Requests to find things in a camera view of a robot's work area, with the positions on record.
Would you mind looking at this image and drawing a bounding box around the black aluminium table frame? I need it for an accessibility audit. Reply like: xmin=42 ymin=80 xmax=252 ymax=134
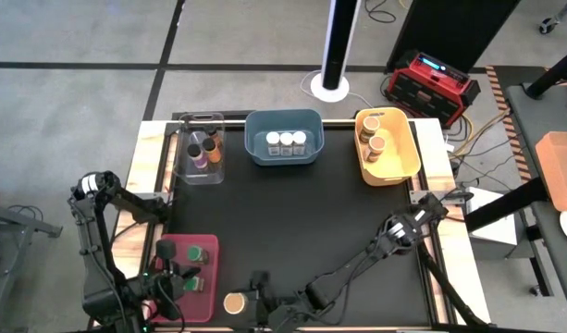
xmin=86 ymin=110 xmax=492 ymax=333

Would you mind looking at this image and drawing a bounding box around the yellow power cable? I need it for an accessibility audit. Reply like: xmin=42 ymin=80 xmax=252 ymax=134
xmin=442 ymin=108 xmax=513 ymax=161

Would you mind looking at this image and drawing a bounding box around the black post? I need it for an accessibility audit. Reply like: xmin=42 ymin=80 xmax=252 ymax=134
xmin=525 ymin=43 xmax=567 ymax=101

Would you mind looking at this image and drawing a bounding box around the red-brown black-lid spice bottle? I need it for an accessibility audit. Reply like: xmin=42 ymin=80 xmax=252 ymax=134
xmin=206 ymin=125 xmax=224 ymax=147

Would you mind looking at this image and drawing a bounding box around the blue plastic bin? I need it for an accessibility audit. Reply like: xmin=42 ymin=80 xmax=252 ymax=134
xmin=243 ymin=108 xmax=325 ymax=167

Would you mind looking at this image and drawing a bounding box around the red portable power station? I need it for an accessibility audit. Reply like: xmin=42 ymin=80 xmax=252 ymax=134
xmin=384 ymin=50 xmax=481 ymax=130

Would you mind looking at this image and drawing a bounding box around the silver rail bar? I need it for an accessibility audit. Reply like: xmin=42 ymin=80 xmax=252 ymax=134
xmin=171 ymin=117 xmax=444 ymax=127

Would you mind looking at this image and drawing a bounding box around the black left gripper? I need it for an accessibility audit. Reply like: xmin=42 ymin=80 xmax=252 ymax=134
xmin=143 ymin=239 xmax=203 ymax=322

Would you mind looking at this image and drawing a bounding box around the white box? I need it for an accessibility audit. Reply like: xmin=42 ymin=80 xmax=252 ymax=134
xmin=465 ymin=187 xmax=519 ymax=260

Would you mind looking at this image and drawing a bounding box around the green-lid spice jar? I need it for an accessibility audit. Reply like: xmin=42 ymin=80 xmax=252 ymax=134
xmin=185 ymin=243 xmax=211 ymax=265
xmin=183 ymin=276 xmax=206 ymax=293

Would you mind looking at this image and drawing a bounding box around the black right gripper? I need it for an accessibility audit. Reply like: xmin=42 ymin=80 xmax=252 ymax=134
xmin=244 ymin=270 xmax=312 ymax=333

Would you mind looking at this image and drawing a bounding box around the white-lid bagel seasoning jar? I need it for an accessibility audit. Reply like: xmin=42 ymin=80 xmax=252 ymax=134
xmin=291 ymin=129 xmax=308 ymax=156
xmin=278 ymin=131 xmax=295 ymax=157
xmin=265 ymin=130 xmax=282 ymax=157

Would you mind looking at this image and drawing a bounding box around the tan-lid spice jar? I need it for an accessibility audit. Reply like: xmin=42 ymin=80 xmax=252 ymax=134
xmin=359 ymin=115 xmax=381 ymax=144
xmin=222 ymin=290 xmax=250 ymax=316
xmin=365 ymin=135 xmax=387 ymax=164

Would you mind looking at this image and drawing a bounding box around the yellow plastic bin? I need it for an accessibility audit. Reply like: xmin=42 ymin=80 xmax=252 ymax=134
xmin=353 ymin=106 xmax=422 ymax=187

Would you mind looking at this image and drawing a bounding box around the black partition panel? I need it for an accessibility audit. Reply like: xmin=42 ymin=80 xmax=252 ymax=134
xmin=385 ymin=0 xmax=523 ymax=74

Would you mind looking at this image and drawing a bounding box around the orange translucent bin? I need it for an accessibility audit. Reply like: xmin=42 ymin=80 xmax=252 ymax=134
xmin=535 ymin=130 xmax=567 ymax=213

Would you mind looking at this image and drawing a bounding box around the chair leg with caster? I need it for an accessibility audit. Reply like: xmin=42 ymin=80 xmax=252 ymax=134
xmin=537 ymin=0 xmax=567 ymax=36

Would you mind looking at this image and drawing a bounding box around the white fan cable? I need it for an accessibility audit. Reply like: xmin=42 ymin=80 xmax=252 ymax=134
xmin=299 ymin=68 xmax=376 ymax=108

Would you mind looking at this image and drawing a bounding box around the red plastic bin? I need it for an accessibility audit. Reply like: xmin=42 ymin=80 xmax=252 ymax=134
xmin=146 ymin=233 xmax=221 ymax=324

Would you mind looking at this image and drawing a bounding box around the clear plastic bin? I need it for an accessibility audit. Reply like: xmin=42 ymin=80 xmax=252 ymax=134
xmin=174 ymin=112 xmax=227 ymax=186

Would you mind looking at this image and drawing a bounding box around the black floor cable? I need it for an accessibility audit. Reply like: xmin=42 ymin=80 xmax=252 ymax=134
xmin=364 ymin=0 xmax=400 ymax=24

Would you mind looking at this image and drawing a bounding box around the grey equipment stand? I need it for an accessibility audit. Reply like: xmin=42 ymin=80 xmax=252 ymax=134
xmin=0 ymin=184 xmax=65 ymax=333

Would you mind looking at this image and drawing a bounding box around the orange black-lid spice bottle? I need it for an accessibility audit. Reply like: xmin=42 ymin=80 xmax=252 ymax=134
xmin=201 ymin=137 xmax=223 ymax=164

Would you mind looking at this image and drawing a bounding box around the grey side table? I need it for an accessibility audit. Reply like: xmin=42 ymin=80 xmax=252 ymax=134
xmin=462 ymin=82 xmax=567 ymax=320

